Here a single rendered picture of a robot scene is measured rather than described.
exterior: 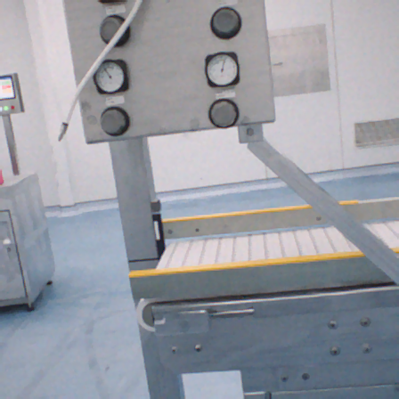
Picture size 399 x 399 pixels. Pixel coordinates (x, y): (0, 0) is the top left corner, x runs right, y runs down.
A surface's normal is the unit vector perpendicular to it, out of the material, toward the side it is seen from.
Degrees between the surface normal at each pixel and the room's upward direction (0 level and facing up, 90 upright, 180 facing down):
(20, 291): 89
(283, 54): 90
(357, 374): 90
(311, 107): 90
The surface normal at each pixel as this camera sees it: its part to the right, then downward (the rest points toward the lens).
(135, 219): -0.08, 0.22
